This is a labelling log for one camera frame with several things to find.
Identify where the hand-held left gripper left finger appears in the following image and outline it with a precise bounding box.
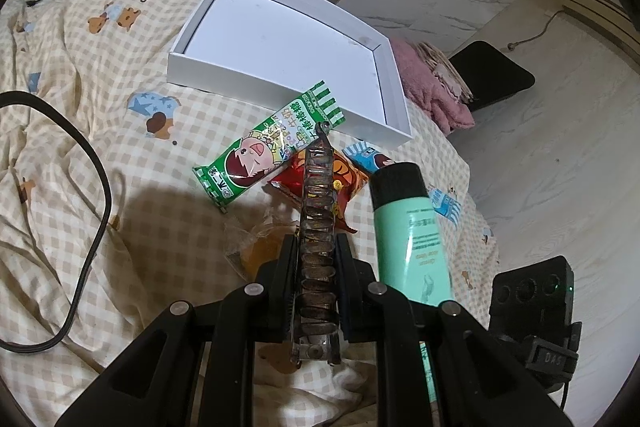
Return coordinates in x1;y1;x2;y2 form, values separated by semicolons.
52;234;301;427

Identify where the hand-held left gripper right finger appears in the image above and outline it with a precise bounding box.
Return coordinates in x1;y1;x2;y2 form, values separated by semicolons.
334;233;575;427

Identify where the bread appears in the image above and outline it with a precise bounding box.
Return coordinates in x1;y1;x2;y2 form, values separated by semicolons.
222;207;301;283

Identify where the clear brown hair claw clip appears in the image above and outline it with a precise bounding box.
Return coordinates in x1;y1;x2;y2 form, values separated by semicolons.
289;119;343;365

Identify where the green tube with black cap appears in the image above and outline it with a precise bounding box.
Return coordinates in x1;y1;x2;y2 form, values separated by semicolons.
369;162;453;308

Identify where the red snack packet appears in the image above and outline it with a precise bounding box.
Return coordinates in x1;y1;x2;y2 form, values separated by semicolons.
265;146;371;235

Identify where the green candy packet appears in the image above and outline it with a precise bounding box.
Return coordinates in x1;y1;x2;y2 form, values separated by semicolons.
192;79;347;214

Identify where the blue candy packet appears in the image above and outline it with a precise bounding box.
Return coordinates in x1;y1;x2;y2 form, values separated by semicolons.
342;141;463;224

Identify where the white cardboard box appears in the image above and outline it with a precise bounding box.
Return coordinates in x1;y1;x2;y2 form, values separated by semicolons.
166;0;415;148

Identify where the pink fluffy blanket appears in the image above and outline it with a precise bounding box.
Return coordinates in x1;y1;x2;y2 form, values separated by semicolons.
389;38;476;134

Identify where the black chair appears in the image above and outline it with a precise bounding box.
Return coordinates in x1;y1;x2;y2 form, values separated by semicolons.
447;41;536;112

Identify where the stack of folded beige cloths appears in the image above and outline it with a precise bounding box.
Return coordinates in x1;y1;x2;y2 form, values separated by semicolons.
417;44;476;102

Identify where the checkered printed quilt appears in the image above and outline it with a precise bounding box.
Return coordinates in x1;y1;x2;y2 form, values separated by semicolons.
0;0;501;427

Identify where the black cable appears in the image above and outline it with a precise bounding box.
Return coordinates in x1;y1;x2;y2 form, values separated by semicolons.
0;91;113;354

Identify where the grey power cord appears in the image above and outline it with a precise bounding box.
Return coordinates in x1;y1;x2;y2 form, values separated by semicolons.
506;7;557;52

